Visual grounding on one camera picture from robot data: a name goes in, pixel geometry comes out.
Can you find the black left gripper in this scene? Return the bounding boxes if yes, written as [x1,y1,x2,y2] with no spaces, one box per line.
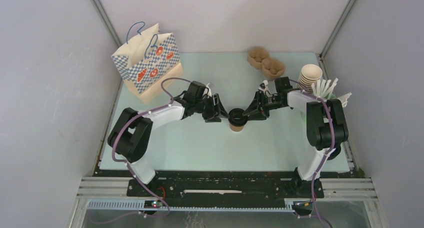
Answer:
[194,94,230,123]

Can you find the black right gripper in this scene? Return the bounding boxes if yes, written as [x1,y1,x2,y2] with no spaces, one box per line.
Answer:
[242,91,285,121]

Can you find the black plastic cup lid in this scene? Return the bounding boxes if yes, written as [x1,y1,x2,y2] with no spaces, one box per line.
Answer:
[228,108,248,127]

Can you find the brown paper cup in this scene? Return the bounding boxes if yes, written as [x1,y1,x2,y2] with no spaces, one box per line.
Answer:
[229,122,245,132]

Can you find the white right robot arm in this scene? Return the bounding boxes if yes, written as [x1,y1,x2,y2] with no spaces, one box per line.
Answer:
[243,77,349,197]

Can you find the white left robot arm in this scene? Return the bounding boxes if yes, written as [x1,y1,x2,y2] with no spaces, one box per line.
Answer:
[107,81,229,196]

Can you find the brown pulp cup carrier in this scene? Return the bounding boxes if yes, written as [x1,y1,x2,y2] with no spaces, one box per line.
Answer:
[247,47,286,80]

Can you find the stack of brown paper cups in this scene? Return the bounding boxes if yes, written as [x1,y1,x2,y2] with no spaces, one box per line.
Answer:
[296,64,323,94]

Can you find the green straw holder cup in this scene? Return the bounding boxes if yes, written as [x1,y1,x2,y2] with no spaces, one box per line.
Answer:
[327,93,337,100]

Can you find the blue checkered paper bag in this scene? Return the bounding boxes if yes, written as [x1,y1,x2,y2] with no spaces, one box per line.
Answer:
[111,21,184,104]

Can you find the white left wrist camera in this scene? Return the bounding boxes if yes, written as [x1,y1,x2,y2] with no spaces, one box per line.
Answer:
[203,83,214,97]

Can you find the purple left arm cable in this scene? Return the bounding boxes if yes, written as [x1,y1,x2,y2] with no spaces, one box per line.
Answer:
[89,77,193,225]

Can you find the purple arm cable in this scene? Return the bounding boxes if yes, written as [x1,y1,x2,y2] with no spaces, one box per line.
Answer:
[288,79,335,228]
[89,77,193,225]

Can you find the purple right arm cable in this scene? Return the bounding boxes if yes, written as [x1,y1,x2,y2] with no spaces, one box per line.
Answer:
[288,79,335,228]

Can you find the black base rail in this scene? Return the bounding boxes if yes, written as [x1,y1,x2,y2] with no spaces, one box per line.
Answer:
[76,173,377,211]

